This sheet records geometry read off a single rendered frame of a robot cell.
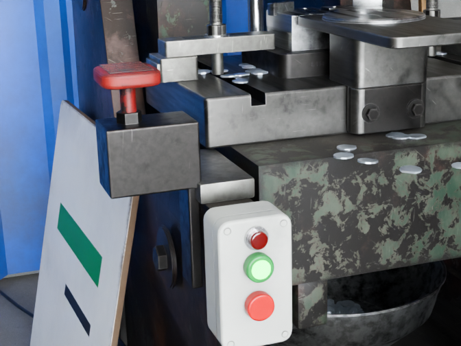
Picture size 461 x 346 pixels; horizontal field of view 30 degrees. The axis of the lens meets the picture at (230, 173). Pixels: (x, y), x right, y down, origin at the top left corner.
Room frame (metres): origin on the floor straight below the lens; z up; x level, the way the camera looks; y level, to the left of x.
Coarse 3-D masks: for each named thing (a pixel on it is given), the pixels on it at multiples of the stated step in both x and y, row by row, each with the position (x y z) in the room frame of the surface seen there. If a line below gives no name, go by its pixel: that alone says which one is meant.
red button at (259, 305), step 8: (248, 296) 0.76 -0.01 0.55; (256, 296) 0.76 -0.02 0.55; (264, 296) 0.76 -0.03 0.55; (248, 304) 0.75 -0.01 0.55; (256, 304) 0.76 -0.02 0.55; (264, 304) 0.76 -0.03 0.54; (272, 304) 0.76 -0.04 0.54; (248, 312) 0.75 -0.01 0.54; (256, 312) 0.76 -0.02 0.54; (264, 312) 0.76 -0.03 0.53; (272, 312) 0.76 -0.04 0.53; (256, 320) 0.76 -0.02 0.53
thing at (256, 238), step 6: (252, 228) 0.76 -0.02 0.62; (258, 228) 0.77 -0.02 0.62; (246, 234) 0.76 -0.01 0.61; (252, 234) 0.76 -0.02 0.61; (258, 234) 0.76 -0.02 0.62; (264, 234) 0.76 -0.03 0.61; (246, 240) 0.76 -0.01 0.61; (252, 240) 0.76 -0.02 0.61; (258, 240) 0.76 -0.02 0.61; (264, 240) 0.76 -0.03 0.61; (252, 246) 0.76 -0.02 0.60; (258, 246) 0.76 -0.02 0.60; (264, 246) 0.76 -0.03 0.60
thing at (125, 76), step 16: (112, 64) 0.88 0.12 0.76; (128, 64) 0.87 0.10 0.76; (144, 64) 0.87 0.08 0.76; (96, 80) 0.85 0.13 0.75; (112, 80) 0.82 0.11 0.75; (128, 80) 0.82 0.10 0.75; (144, 80) 0.82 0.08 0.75; (160, 80) 0.84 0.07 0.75; (128, 96) 0.85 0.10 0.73; (128, 112) 0.85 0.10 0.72
